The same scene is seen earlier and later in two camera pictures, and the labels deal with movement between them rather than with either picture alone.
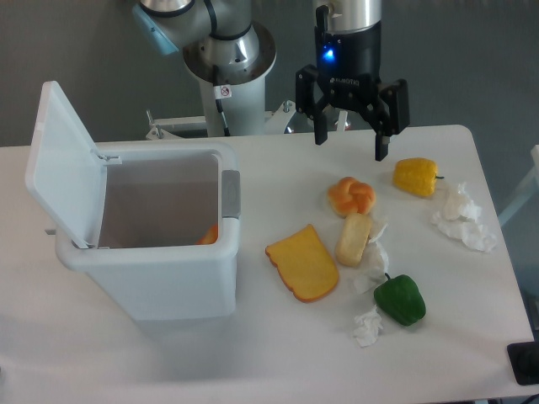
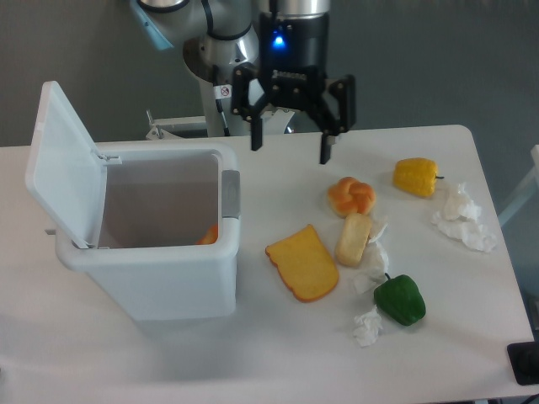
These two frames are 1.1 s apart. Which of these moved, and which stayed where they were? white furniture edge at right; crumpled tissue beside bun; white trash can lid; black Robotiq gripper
Moved: black Robotiq gripper
Stayed: white furniture edge at right; crumpled tissue beside bun; white trash can lid
